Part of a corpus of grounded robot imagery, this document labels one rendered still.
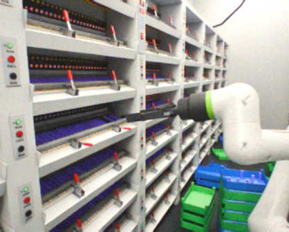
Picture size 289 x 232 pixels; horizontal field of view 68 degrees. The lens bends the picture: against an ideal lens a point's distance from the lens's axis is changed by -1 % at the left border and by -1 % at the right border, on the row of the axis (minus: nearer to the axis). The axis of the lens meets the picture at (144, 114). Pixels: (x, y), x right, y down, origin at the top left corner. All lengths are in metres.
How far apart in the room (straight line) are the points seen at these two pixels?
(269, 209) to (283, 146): 0.39
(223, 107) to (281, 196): 0.51
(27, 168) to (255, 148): 0.64
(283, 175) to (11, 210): 0.96
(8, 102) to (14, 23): 0.20
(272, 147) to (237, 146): 0.10
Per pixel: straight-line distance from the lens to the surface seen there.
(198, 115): 0.68
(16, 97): 0.67
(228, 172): 1.83
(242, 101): 0.64
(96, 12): 1.25
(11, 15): 0.69
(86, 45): 0.86
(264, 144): 0.66
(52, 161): 0.77
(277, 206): 1.04
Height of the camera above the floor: 1.17
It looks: 11 degrees down
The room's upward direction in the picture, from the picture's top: straight up
